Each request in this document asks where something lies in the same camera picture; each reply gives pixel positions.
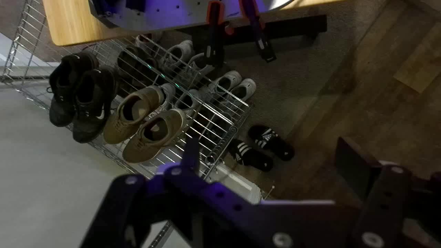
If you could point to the orange black bar clamp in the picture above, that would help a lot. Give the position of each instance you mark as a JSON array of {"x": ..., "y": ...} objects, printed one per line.
[{"x": 216, "y": 32}]

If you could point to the tan suede shoe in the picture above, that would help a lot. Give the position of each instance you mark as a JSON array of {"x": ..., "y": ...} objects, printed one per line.
[
  {"x": 147, "y": 142},
  {"x": 125, "y": 121}
]

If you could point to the white plastic box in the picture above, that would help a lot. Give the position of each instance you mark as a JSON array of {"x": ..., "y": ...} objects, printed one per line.
[{"x": 239, "y": 183}]

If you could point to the black high-top shoe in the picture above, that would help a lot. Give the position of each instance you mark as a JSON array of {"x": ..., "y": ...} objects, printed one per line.
[
  {"x": 64, "y": 87},
  {"x": 92, "y": 105}
]

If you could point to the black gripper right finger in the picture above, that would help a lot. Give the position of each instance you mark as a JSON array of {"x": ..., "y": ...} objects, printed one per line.
[{"x": 391, "y": 201}]

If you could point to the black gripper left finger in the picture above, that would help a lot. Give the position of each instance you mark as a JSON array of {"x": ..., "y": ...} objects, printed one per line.
[{"x": 152, "y": 207}]

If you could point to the black striped slide sandal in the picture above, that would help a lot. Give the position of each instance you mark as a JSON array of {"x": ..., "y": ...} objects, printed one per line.
[
  {"x": 274, "y": 139},
  {"x": 253, "y": 157}
]

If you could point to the black table frame bar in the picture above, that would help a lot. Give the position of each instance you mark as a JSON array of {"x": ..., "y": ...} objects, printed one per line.
[{"x": 285, "y": 28}]

